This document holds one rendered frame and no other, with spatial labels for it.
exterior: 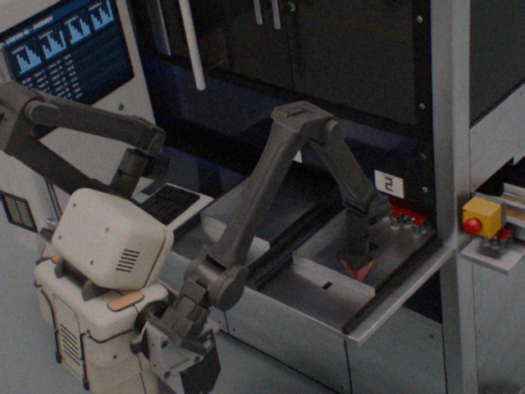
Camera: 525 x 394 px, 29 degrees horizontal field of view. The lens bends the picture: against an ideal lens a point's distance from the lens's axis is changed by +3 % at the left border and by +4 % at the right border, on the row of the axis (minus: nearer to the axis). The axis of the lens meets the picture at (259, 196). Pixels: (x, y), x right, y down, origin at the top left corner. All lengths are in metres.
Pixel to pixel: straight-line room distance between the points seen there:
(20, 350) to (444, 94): 2.15
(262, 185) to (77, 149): 1.03
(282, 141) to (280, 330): 1.49
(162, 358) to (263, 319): 1.43
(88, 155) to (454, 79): 1.12
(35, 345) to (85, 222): 1.92
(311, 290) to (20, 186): 0.87
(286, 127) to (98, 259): 0.45
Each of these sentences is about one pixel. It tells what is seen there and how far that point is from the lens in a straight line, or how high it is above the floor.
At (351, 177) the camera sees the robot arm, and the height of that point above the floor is 1.26.
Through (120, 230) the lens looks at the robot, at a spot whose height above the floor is 1.38.
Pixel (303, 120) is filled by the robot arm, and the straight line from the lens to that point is 1.91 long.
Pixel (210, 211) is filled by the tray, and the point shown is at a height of 0.90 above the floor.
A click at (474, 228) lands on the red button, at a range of 2.45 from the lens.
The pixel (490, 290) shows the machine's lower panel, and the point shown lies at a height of 0.64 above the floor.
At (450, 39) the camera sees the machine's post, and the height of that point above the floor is 1.47.
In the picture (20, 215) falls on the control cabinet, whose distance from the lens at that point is 2.91.
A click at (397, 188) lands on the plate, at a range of 2.57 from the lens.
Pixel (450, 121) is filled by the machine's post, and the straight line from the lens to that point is 2.36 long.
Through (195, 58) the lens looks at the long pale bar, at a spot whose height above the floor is 1.28.
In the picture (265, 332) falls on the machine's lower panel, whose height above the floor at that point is 0.20.
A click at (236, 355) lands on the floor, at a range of 3.63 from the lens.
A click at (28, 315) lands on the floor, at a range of 4.07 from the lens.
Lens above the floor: 2.50
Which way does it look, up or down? 35 degrees down
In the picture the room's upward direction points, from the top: 10 degrees counter-clockwise
